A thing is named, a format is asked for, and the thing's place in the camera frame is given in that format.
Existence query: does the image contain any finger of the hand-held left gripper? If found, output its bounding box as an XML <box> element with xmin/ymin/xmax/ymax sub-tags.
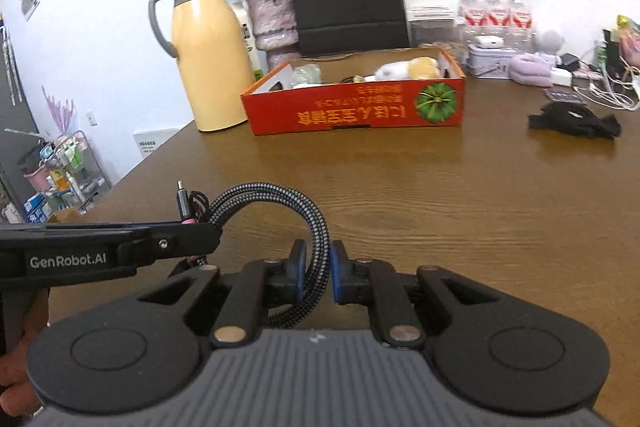
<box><xmin>116</xmin><ymin>221</ymin><xmax>224</xmax><ymax>266</ymax></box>

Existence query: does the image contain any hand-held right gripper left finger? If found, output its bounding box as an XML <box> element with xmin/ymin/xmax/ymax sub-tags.
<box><xmin>135</xmin><ymin>239</ymin><xmax>308</xmax><ymax>351</ymax></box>

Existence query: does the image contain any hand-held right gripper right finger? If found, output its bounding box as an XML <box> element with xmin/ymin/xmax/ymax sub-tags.
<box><xmin>330</xmin><ymin>239</ymin><xmax>502</xmax><ymax>352</ymax></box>

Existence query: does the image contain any black and white braided cable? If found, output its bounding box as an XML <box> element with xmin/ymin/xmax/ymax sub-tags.
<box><xmin>167</xmin><ymin>181</ymin><xmax>332</xmax><ymax>330</ymax></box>

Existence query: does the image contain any orange cardboard box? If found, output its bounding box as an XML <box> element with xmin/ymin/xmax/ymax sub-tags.
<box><xmin>240</xmin><ymin>47</ymin><xmax>467</xmax><ymax>136</ymax></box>

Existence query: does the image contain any person's left hand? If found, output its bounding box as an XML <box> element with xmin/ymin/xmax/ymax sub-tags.
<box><xmin>0</xmin><ymin>291</ymin><xmax>52</xmax><ymax>419</ymax></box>

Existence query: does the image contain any pink cup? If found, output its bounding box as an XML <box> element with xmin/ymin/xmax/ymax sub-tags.
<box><xmin>25</xmin><ymin>169</ymin><xmax>51</xmax><ymax>192</ymax></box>

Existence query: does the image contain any white rolling utility cart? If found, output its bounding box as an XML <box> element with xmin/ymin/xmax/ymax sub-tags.
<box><xmin>20</xmin><ymin>129</ymin><xmax>113</xmax><ymax>215</ymax></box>

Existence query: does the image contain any dark grey cabinet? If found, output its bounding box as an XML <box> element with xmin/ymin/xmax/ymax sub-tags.
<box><xmin>0</xmin><ymin>12</ymin><xmax>41</xmax><ymax>224</ymax></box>

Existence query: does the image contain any purple dried grass bunch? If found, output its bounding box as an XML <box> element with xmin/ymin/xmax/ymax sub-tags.
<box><xmin>42</xmin><ymin>87</ymin><xmax>78</xmax><ymax>138</ymax></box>

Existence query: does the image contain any yellow thermos jug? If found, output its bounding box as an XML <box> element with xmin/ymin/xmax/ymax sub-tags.
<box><xmin>148</xmin><ymin>0</ymin><xmax>256</xmax><ymax>132</ymax></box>

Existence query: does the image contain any crumpled clear plastic bag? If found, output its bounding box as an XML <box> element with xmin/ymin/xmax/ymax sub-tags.
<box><xmin>292</xmin><ymin>64</ymin><xmax>321</xmax><ymax>85</ymax></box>

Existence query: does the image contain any white and green carton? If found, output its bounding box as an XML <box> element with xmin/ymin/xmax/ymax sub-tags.
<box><xmin>232</xmin><ymin>2</ymin><xmax>265</xmax><ymax>82</ymax></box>

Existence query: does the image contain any white and yellow plush toy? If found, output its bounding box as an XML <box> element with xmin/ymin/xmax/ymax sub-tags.
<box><xmin>374</xmin><ymin>57</ymin><xmax>442</xmax><ymax>81</ymax></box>

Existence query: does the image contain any pink marbled vase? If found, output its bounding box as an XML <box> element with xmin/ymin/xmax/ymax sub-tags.
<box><xmin>243</xmin><ymin>0</ymin><xmax>301</xmax><ymax>70</ymax></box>

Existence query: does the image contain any white lidded container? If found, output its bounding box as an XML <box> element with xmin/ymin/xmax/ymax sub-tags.
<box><xmin>467</xmin><ymin>43</ymin><xmax>523</xmax><ymax>80</ymax></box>

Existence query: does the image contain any white flat box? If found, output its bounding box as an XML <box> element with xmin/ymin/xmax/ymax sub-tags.
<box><xmin>407</xmin><ymin>6</ymin><xmax>457</xmax><ymax>24</ymax></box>

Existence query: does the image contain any clear water bottle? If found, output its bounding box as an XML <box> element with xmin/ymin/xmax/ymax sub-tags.
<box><xmin>505</xmin><ymin>0</ymin><xmax>533</xmax><ymax>30</ymax></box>
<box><xmin>457</xmin><ymin>0</ymin><xmax>488</xmax><ymax>28</ymax></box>
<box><xmin>482</xmin><ymin>0</ymin><xmax>507</xmax><ymax>28</ymax></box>

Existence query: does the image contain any grey plush toy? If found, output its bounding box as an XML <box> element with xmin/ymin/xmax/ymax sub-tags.
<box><xmin>532</xmin><ymin>29</ymin><xmax>566</xmax><ymax>55</ymax></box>

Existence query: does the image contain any colourful flower ornament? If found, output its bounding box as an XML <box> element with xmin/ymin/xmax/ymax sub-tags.
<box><xmin>600</xmin><ymin>14</ymin><xmax>640</xmax><ymax>68</ymax></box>

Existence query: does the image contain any black fabric strap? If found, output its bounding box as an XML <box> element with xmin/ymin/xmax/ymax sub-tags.
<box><xmin>528</xmin><ymin>102</ymin><xmax>622</xmax><ymax>140</ymax></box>

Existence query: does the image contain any white charging cable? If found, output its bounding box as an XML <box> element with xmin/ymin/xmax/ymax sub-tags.
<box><xmin>570</xmin><ymin>64</ymin><xmax>640</xmax><ymax>112</ymax></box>

